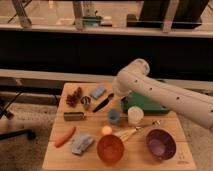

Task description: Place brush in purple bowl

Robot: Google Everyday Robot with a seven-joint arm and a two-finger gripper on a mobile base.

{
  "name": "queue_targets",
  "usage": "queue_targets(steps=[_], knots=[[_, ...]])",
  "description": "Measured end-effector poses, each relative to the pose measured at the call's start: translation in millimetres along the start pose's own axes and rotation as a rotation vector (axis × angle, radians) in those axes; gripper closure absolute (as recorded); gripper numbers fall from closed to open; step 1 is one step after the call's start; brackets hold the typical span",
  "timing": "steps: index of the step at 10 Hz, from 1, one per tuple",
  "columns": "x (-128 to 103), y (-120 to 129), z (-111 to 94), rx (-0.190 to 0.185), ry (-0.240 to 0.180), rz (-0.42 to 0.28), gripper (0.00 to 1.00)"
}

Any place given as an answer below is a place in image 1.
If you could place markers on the blue cup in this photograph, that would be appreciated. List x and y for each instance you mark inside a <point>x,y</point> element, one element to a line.
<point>113,116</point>

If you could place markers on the small metal cup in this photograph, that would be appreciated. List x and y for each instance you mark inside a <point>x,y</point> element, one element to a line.
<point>85,101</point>

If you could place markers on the yellow ball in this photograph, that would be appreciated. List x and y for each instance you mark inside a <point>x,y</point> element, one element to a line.
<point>106,130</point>

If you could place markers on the purple bowl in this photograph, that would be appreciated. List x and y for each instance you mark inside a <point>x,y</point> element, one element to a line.
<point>161,144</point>

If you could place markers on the green plastic tray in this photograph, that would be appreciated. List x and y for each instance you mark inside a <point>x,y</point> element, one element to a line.
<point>147,105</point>

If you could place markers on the orange bowl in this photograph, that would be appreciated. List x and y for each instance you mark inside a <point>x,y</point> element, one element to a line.
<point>110,149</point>

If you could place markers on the light blue crumpled cloth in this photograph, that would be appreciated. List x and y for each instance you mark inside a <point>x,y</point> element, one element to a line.
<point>80,143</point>

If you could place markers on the gray rectangular block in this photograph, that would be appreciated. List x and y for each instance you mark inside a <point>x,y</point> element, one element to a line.
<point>73,116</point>

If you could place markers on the orange carrot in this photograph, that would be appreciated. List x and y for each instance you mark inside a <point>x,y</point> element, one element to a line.
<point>63,139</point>

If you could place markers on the green box on shelf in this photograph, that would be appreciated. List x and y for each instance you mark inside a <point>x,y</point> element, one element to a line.
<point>92,20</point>

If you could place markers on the black handled brush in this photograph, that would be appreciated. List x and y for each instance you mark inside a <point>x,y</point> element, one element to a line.
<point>104,102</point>

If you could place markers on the white cup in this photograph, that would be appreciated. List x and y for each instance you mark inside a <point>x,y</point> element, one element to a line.
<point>135,115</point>

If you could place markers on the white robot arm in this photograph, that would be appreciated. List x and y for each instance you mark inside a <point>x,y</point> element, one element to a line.
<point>194,106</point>

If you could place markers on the black office chair base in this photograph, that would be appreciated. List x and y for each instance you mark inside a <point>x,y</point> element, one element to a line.
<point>13,127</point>

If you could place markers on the blue sponge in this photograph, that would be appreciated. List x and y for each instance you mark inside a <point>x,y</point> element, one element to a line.
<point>97,92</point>

